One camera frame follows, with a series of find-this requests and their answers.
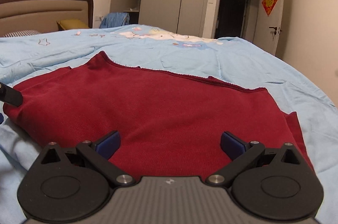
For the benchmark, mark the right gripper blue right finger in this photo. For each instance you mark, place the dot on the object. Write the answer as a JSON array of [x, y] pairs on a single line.
[[243, 155]]

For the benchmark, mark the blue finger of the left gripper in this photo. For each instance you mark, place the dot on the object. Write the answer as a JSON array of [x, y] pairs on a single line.
[[10, 96], [1, 118]]

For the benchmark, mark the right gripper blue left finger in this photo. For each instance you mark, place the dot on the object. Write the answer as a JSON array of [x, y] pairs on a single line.
[[96, 155]]

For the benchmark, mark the dark red long-sleeve sweater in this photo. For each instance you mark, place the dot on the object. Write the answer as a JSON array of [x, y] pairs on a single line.
[[170, 124]]

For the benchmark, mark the white bedroom door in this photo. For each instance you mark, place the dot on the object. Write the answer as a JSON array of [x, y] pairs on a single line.
[[268, 26]]

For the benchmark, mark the blue clothes pile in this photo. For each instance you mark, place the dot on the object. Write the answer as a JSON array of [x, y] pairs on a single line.
[[115, 19]]

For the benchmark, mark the checkered pillow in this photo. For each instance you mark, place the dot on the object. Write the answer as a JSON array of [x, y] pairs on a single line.
[[23, 33]]

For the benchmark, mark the light blue cartoon duvet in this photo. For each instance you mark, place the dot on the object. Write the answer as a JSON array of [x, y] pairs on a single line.
[[232, 60]]

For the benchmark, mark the brown beige bed headboard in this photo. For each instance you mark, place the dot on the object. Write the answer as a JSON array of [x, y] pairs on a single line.
[[43, 15]]

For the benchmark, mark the olive yellow pillow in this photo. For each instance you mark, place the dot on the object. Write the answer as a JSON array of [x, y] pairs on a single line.
[[71, 24]]

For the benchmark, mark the red fu door decoration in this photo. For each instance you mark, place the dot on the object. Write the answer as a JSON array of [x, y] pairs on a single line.
[[268, 6]]

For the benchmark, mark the black door handle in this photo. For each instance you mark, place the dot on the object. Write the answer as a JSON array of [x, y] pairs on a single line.
[[275, 31]]

